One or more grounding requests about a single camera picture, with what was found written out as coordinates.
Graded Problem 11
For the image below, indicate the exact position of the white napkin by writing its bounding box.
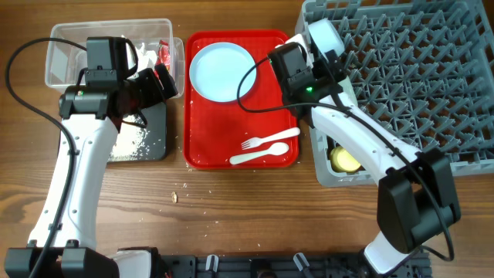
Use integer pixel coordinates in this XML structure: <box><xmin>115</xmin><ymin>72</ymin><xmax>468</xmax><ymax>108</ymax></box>
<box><xmin>126</xmin><ymin>39</ymin><xmax>158</xmax><ymax>72</ymax></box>

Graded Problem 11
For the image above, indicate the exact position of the red snack wrapper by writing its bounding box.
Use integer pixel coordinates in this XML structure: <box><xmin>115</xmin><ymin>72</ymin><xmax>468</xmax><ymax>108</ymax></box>
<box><xmin>155</xmin><ymin>40</ymin><xmax>171</xmax><ymax>71</ymax></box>

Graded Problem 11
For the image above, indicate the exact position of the light blue bowl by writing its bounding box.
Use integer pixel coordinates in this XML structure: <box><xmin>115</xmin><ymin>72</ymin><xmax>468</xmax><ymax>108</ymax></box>
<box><xmin>308</xmin><ymin>19</ymin><xmax>345</xmax><ymax>57</ymax></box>

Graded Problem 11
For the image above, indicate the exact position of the light blue plate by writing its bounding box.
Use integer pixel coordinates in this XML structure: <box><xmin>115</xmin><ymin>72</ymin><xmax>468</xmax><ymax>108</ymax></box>
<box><xmin>189</xmin><ymin>42</ymin><xmax>257</xmax><ymax>103</ymax></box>

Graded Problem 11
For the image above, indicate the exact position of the yellow plastic cup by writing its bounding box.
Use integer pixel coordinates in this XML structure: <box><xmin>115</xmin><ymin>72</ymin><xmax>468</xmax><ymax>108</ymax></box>
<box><xmin>330</xmin><ymin>146</ymin><xmax>361</xmax><ymax>173</ymax></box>

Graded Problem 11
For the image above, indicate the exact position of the white plastic spoon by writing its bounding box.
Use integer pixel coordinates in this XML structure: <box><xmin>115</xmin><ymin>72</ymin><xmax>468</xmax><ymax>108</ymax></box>
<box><xmin>229</xmin><ymin>142</ymin><xmax>289</xmax><ymax>165</ymax></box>

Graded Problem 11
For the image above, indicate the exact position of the white plastic fork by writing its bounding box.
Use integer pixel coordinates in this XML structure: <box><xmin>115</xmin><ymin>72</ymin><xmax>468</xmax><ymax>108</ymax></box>
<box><xmin>241</xmin><ymin>127</ymin><xmax>300</xmax><ymax>150</ymax></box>

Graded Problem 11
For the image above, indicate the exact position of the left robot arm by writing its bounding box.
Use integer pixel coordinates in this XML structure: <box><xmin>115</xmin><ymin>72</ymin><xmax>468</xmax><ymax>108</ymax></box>
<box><xmin>5</xmin><ymin>36</ymin><xmax>177</xmax><ymax>277</ymax></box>

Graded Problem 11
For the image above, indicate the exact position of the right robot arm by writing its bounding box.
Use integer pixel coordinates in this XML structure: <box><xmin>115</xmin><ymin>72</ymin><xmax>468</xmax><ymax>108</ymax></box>
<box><xmin>266</xmin><ymin>42</ymin><xmax>461</xmax><ymax>277</ymax></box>

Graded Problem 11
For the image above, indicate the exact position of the black waste tray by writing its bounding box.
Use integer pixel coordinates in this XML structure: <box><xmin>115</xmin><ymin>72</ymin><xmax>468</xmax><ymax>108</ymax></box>
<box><xmin>56</xmin><ymin>103</ymin><xmax>167</xmax><ymax>166</ymax></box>

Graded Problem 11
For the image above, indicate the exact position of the clear plastic waste bin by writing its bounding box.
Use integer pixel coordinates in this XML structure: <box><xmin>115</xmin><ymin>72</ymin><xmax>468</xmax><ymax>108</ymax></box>
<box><xmin>45</xmin><ymin>19</ymin><xmax>185</xmax><ymax>97</ymax></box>

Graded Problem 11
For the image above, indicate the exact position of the grey dishwasher rack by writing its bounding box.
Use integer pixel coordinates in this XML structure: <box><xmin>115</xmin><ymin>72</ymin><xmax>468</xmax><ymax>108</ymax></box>
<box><xmin>296</xmin><ymin>0</ymin><xmax>493</xmax><ymax>176</ymax></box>

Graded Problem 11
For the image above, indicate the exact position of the spilled rice in tray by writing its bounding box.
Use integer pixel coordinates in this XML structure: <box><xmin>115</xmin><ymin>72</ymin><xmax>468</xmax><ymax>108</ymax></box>
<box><xmin>109</xmin><ymin>123</ymin><xmax>150</xmax><ymax>162</ymax></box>

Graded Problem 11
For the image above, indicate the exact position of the red serving tray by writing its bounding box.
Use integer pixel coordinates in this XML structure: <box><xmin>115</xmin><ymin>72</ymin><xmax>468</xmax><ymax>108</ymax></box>
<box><xmin>182</xmin><ymin>29</ymin><xmax>299</xmax><ymax>170</ymax></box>

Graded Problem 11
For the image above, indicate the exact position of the food crumb on table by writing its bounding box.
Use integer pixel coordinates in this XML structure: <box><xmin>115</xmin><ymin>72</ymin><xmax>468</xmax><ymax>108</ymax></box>
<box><xmin>171</xmin><ymin>192</ymin><xmax>178</xmax><ymax>203</ymax></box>

